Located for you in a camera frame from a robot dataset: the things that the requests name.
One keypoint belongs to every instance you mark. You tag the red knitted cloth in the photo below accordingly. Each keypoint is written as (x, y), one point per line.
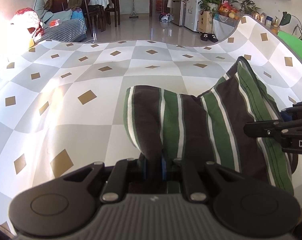
(28, 19)

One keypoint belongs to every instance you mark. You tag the checkered fabric sofa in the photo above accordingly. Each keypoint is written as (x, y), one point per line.
(73, 30)

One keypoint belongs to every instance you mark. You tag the black slippers pair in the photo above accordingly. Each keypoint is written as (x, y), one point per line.
(208, 37)

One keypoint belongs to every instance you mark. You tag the brown cardboard box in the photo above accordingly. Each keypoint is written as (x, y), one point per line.
(205, 22)

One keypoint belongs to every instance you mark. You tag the dark wooden dining chair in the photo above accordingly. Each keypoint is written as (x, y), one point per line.
(97, 10)

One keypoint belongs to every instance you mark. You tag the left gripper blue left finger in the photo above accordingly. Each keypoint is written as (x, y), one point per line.
(127, 176)

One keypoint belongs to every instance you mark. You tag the white refrigerator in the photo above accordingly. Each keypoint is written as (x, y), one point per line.
(185, 13)

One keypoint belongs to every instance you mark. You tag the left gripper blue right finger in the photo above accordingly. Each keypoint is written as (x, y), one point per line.
(180, 176)

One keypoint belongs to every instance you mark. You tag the white cloth covered counter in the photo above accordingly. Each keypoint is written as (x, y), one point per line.
(223, 26)

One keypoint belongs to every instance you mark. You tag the checkered diamond pattern tablecloth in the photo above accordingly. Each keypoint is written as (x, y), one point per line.
(61, 103)

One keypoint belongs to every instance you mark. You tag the plastic bag on floor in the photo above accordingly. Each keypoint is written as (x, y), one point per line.
(165, 18)

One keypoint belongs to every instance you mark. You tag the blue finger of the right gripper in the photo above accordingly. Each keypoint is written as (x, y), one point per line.
(266, 129)
(292, 114)

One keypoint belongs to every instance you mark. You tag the fruit pile on counter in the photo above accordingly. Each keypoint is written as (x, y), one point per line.
(227, 10)

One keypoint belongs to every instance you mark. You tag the green plastic object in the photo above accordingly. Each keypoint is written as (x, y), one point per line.
(293, 42)

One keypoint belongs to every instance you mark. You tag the green brown striped shirt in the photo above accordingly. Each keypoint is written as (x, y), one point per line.
(210, 126)

